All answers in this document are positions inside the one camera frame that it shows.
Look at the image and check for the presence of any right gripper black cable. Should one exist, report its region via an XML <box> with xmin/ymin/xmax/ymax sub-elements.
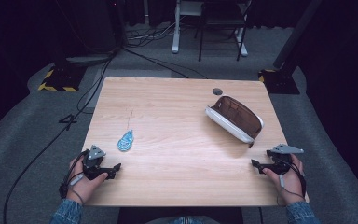
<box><xmin>275</xmin><ymin>156</ymin><xmax>308</xmax><ymax>201</ymax></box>

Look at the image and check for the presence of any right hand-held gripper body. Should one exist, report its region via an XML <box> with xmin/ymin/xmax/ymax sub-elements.
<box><xmin>266</xmin><ymin>143</ymin><xmax>305</xmax><ymax>175</ymax></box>

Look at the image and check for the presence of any person's left hand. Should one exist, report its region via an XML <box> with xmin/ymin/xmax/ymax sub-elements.
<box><xmin>66</xmin><ymin>155</ymin><xmax>109</xmax><ymax>205</ymax></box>

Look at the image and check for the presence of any person's right hand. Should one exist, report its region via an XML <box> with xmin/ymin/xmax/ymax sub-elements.
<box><xmin>262</xmin><ymin>153</ymin><xmax>306</xmax><ymax>206</ymax></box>

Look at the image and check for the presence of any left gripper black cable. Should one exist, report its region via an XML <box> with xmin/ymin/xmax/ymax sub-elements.
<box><xmin>58</xmin><ymin>149</ymin><xmax>90</xmax><ymax>201</ymax></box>

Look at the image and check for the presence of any blue gourd-shaped charm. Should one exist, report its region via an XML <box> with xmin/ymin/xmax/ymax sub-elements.
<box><xmin>117</xmin><ymin>129</ymin><xmax>135</xmax><ymax>153</ymax></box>

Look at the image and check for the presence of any dark cabinet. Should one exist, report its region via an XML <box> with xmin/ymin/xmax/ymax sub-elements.
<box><xmin>54</xmin><ymin>0</ymin><xmax>129</xmax><ymax>55</ymax></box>

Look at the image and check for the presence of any white desk frame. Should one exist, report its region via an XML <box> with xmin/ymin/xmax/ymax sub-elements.
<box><xmin>171</xmin><ymin>0</ymin><xmax>250</xmax><ymax>58</ymax></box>

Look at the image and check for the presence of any white and brown pencil case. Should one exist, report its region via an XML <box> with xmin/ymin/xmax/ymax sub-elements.
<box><xmin>204</xmin><ymin>94</ymin><xmax>266</xmax><ymax>149</ymax></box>

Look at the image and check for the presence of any thin black floor cable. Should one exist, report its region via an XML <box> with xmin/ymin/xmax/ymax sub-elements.
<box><xmin>120</xmin><ymin>46</ymin><xmax>210</xmax><ymax>80</ymax></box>

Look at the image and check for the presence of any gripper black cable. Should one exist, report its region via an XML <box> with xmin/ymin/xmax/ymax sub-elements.
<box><xmin>58</xmin><ymin>149</ymin><xmax>90</xmax><ymax>201</ymax></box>
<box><xmin>275</xmin><ymin>156</ymin><xmax>308</xmax><ymax>201</ymax></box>

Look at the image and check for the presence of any long black floor cable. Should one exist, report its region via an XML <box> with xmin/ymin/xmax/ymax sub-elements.
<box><xmin>2</xmin><ymin>50</ymin><xmax>117</xmax><ymax>224</ymax></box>

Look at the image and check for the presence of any slanted dark stand pole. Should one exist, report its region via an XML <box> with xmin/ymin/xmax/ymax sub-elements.
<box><xmin>272</xmin><ymin>0</ymin><xmax>324</xmax><ymax>71</ymax></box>

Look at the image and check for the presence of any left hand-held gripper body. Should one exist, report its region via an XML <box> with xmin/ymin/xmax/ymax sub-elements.
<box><xmin>82</xmin><ymin>144</ymin><xmax>113</xmax><ymax>181</ymax></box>

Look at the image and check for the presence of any person's denim lap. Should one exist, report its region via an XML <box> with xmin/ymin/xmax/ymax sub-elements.
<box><xmin>145</xmin><ymin>215</ymin><xmax>222</xmax><ymax>224</ymax></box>

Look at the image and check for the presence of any black metal chair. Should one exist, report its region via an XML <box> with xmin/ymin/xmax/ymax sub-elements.
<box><xmin>193</xmin><ymin>0</ymin><xmax>254</xmax><ymax>63</ymax></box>

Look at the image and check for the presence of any black base with yellow stripes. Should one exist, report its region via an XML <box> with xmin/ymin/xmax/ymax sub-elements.
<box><xmin>37</xmin><ymin>63</ymin><xmax>88</xmax><ymax>93</ymax></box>
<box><xmin>257</xmin><ymin>68</ymin><xmax>301</xmax><ymax>95</ymax></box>

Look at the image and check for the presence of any bundle of floor cables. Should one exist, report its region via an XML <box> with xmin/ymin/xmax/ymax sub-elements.
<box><xmin>124</xmin><ymin>21</ymin><xmax>182</xmax><ymax>49</ymax></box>

